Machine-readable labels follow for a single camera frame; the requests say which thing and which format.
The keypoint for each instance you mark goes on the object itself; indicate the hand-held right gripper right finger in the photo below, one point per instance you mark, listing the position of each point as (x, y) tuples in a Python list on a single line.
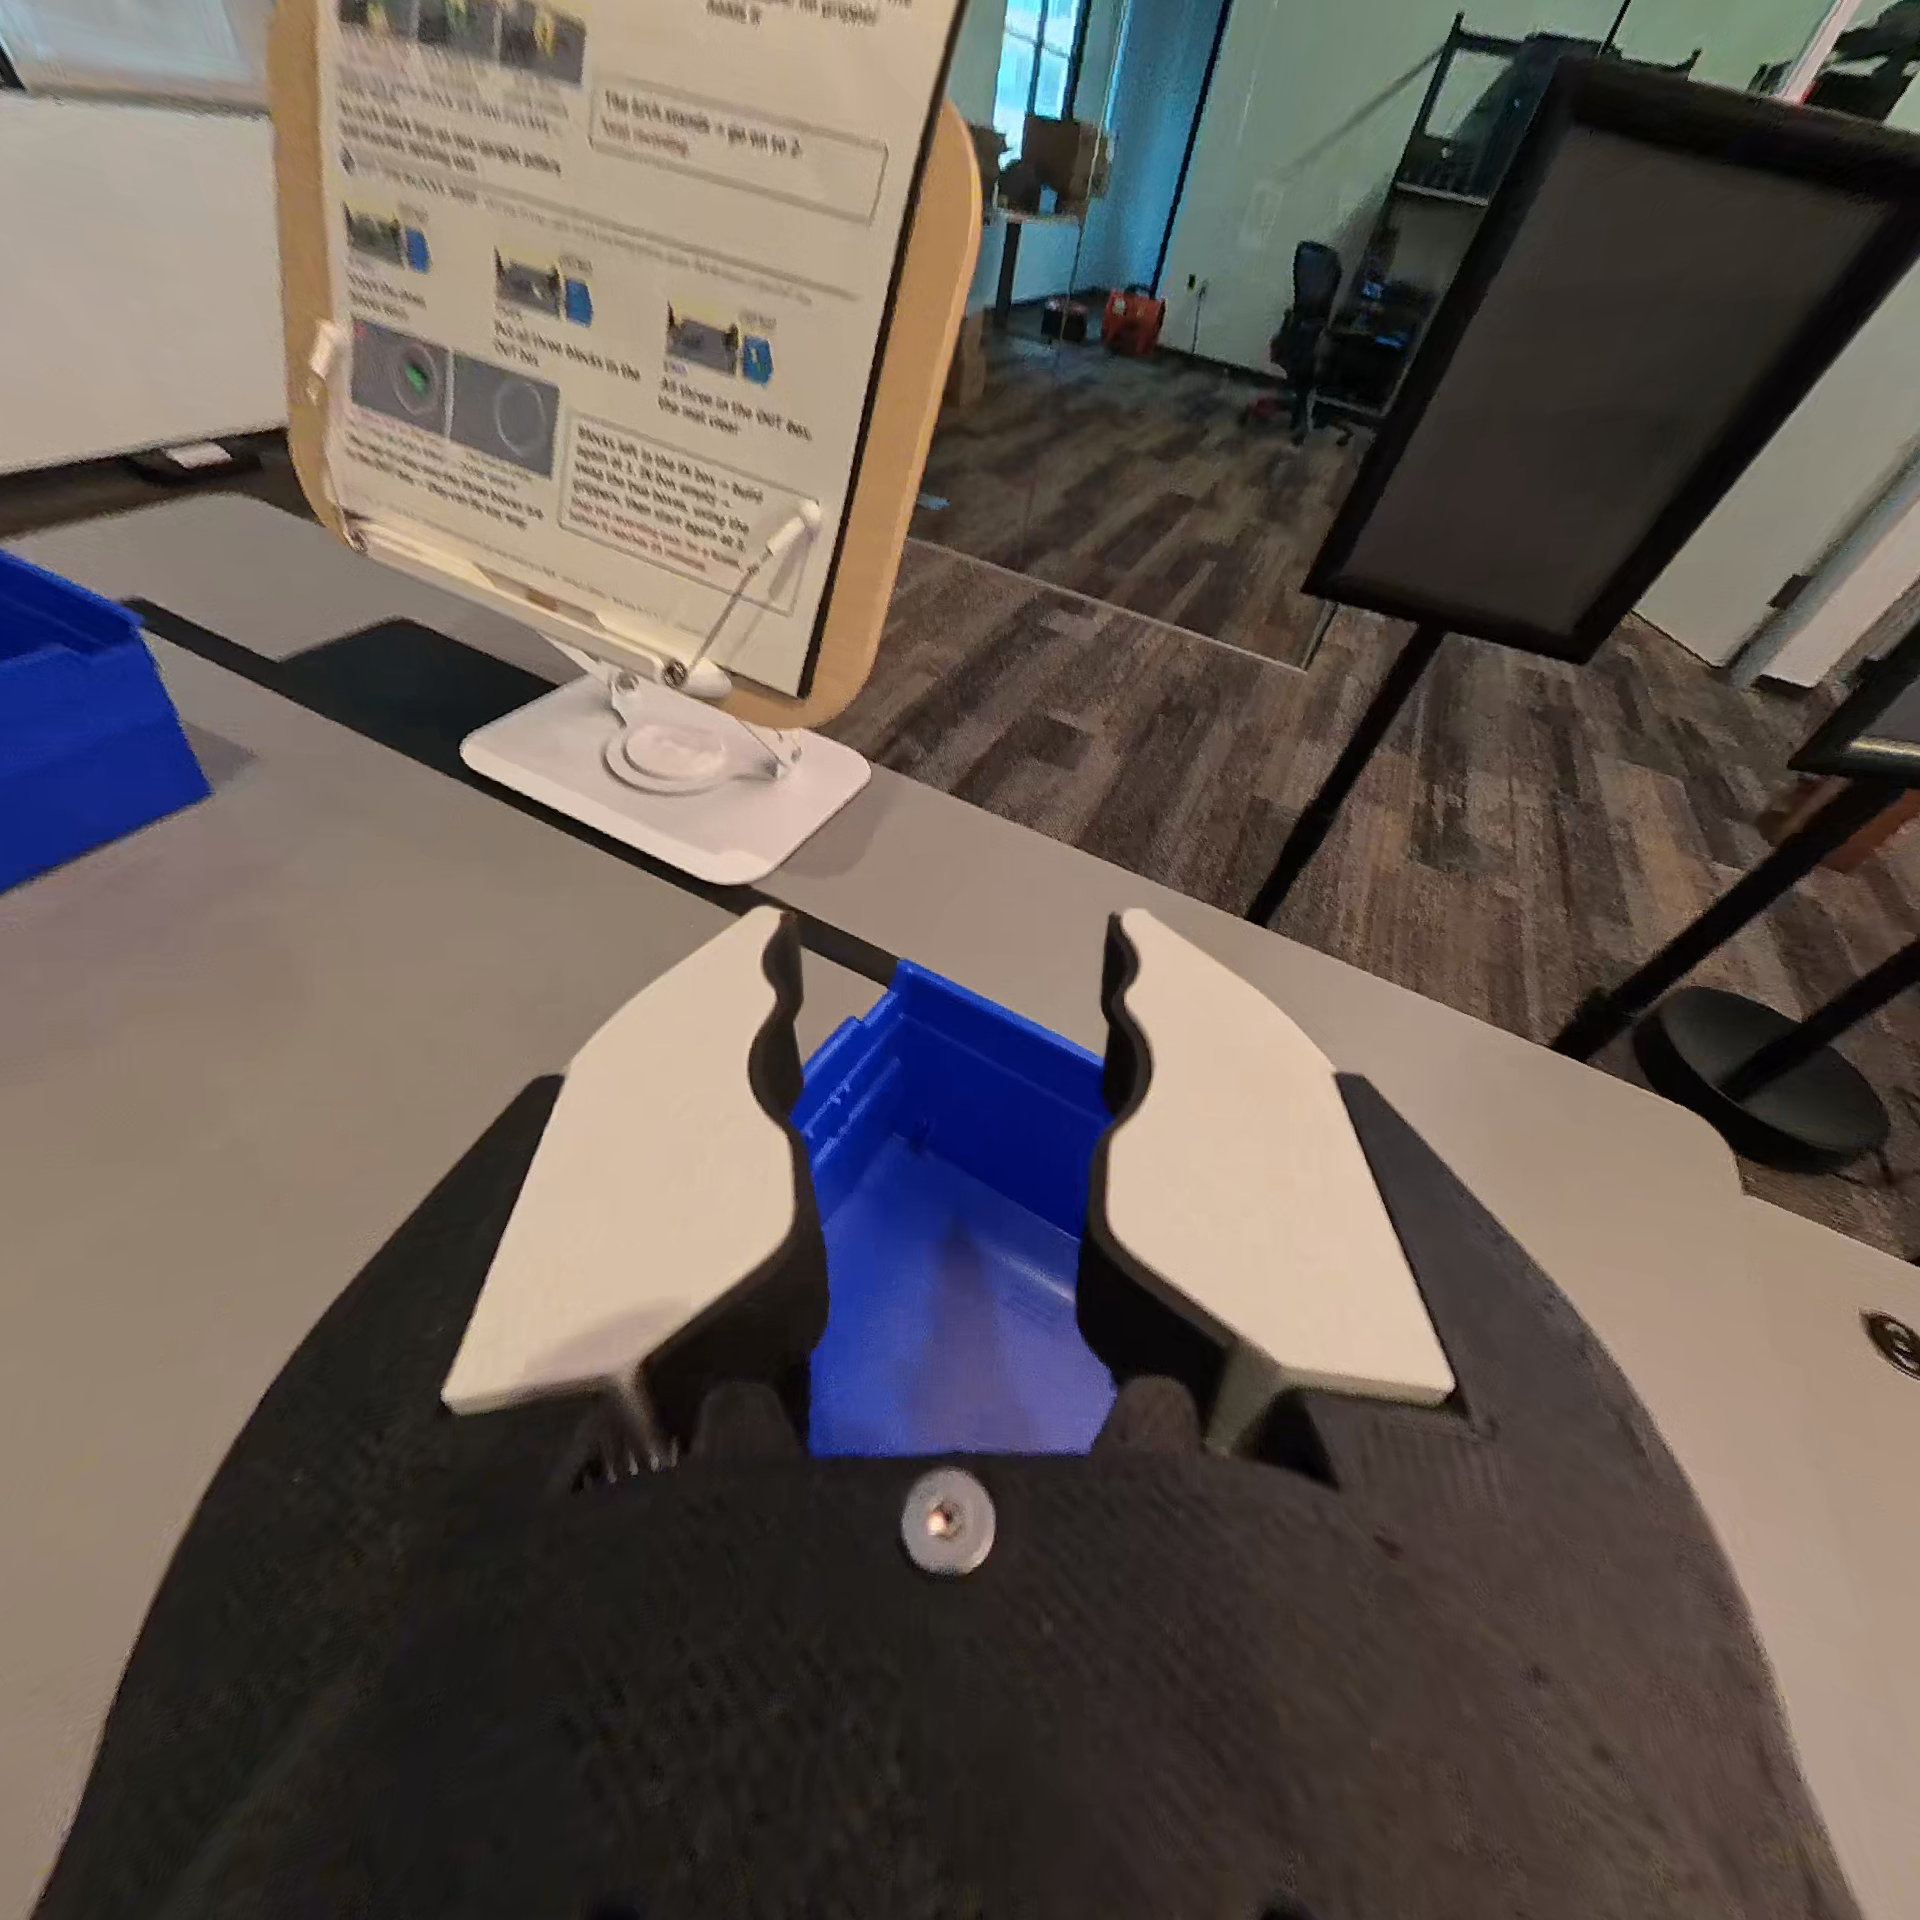
[(1274, 1198)]

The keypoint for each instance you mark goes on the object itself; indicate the round metal desk grommet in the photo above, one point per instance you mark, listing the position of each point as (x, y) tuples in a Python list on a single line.
[(1897, 1344)]

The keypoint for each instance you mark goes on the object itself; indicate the black office chair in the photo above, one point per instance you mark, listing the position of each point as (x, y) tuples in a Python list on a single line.
[(1314, 300)]

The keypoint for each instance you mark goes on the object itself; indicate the black round-base floor stand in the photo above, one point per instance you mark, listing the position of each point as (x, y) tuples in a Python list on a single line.
[(1771, 1072)]

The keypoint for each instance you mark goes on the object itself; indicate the cardboard box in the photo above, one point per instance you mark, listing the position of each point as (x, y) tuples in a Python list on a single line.
[(1059, 164)]

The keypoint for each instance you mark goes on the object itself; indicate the blue plastic bin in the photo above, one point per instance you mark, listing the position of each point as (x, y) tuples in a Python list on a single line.
[(945, 1319), (76, 766)]

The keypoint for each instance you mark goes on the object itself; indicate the glass window panel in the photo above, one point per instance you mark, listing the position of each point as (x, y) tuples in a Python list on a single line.
[(121, 46)]

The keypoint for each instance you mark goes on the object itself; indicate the black monitor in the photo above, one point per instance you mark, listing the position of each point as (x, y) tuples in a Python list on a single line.
[(1622, 359)]

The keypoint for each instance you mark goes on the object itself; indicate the printed instruction sheet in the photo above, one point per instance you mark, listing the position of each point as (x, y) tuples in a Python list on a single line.
[(691, 300)]

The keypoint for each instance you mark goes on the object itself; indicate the black metal pole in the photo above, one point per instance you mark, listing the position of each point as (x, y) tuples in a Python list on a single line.
[(1343, 775)]

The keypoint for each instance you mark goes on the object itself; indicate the wooden document stand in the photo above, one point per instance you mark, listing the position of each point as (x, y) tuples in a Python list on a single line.
[(914, 359)]

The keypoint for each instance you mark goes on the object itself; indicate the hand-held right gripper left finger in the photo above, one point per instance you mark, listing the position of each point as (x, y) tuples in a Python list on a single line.
[(633, 1198)]

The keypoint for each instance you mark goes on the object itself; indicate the metal shelf rack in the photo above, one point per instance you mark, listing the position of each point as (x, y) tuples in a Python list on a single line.
[(1442, 121)]

